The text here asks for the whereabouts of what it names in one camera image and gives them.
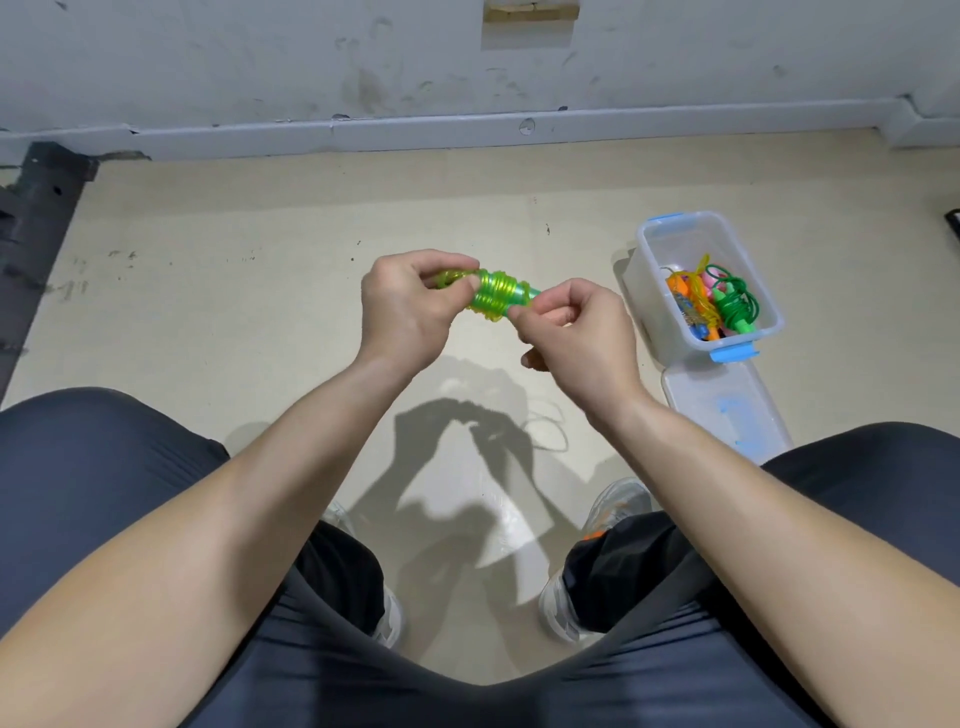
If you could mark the person's right hand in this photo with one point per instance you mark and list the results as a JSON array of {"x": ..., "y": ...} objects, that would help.
[{"x": 585, "y": 348}]

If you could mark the person's left hand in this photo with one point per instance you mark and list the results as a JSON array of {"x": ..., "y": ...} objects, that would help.
[{"x": 402, "y": 312}]

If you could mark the clear storage box blue latches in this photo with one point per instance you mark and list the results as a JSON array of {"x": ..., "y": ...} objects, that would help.
[{"x": 660, "y": 240}]

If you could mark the person's right forearm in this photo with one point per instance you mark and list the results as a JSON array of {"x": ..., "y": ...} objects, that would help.
[{"x": 795, "y": 555}]

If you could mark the person's left forearm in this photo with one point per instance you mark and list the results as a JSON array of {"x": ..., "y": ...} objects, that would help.
[{"x": 165, "y": 540}]

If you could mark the clear plastic box lid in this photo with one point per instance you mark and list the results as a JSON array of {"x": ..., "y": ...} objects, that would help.
[{"x": 732, "y": 408}]

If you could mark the grey right shoe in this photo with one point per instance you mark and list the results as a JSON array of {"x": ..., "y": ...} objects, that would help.
[{"x": 608, "y": 503}]

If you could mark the grey shoe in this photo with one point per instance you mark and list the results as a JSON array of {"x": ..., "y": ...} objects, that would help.
[
  {"x": 387, "y": 615},
  {"x": 608, "y": 503}
]

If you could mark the grey left shoe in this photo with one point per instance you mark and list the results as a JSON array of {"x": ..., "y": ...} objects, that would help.
[{"x": 387, "y": 615}]

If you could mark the black shorts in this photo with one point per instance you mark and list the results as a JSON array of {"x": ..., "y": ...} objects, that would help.
[{"x": 75, "y": 465}]

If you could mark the small wooden wall block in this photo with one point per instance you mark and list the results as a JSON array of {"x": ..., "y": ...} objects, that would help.
[{"x": 531, "y": 9}]

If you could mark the black metal rack frame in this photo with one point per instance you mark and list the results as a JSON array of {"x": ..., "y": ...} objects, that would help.
[{"x": 33, "y": 225}]

